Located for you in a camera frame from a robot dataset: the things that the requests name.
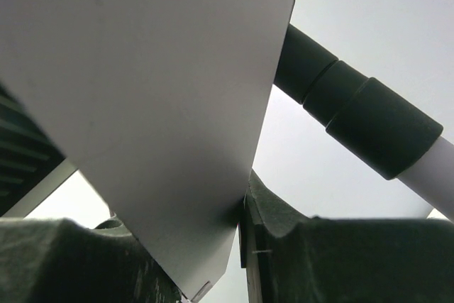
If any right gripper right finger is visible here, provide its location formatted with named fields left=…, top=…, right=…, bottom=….
left=239, top=173, right=453, bottom=302

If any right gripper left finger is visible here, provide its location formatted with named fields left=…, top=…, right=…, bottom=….
left=1, top=218, right=181, bottom=302

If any lilac music stand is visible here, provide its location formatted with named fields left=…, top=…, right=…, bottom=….
left=0, top=0, right=454, bottom=302

